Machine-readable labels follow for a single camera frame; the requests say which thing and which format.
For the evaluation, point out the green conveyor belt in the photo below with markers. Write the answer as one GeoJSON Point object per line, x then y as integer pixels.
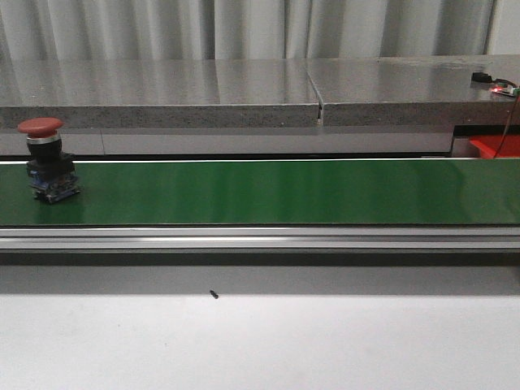
{"type": "Point", "coordinates": [355, 192]}

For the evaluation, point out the red plastic bin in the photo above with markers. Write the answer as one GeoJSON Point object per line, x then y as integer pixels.
{"type": "Point", "coordinates": [490, 146]}

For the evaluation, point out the grey stone bench left slab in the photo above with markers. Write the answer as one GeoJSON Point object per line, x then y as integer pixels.
{"type": "Point", "coordinates": [132, 93]}

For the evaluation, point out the grey stone bench right slab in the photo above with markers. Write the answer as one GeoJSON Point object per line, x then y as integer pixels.
{"type": "Point", "coordinates": [434, 90]}

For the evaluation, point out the black connector plug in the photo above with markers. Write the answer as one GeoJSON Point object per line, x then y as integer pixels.
{"type": "Point", "coordinates": [481, 77]}

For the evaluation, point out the aluminium conveyor frame rail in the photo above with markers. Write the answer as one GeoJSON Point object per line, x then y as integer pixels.
{"type": "Point", "coordinates": [460, 239]}

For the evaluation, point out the grey pleated curtain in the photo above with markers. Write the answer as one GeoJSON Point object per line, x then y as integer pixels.
{"type": "Point", "coordinates": [64, 30]}

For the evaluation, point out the small lit circuit board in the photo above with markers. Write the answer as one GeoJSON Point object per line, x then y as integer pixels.
{"type": "Point", "coordinates": [505, 89]}

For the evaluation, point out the grey stone bench slab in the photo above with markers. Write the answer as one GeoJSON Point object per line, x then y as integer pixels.
{"type": "Point", "coordinates": [132, 93]}
{"type": "Point", "coordinates": [434, 90]}

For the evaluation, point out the red mushroom push button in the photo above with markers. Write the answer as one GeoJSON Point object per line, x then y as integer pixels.
{"type": "Point", "coordinates": [51, 171]}

